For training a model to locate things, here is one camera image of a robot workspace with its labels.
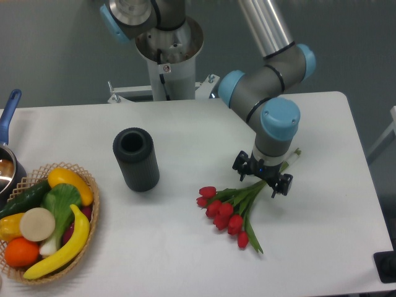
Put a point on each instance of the woven wicker basket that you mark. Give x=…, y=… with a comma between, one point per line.
x=27, y=182

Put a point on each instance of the yellow bell pepper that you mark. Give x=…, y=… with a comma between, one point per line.
x=10, y=228

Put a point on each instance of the yellow banana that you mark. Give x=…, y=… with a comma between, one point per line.
x=66, y=253

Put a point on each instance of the dark grey ribbed vase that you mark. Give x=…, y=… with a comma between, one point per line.
x=135, y=153

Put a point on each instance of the orange fruit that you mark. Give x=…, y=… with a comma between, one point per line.
x=21, y=252

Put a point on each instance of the red tulip bouquet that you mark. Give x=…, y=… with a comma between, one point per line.
x=230, y=209

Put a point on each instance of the green bok choy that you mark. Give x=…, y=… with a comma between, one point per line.
x=58, y=202

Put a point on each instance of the white frame at right edge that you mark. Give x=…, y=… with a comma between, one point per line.
x=383, y=141

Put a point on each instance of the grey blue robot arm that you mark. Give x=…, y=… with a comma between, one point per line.
x=256, y=98

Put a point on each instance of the beige round disc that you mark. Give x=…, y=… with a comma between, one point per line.
x=37, y=224

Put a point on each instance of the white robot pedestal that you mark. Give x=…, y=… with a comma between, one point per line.
x=171, y=63

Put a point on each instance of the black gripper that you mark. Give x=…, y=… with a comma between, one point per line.
x=264, y=167

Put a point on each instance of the black device at table edge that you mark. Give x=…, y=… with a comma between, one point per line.
x=385, y=265

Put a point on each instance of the yellow squash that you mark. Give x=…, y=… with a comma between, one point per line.
x=66, y=176

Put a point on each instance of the red vegetable in basket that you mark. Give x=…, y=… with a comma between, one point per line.
x=87, y=211

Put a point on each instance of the green cucumber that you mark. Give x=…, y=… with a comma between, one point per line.
x=30, y=198

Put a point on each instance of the blue handled saucepan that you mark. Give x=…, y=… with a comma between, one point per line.
x=11, y=170

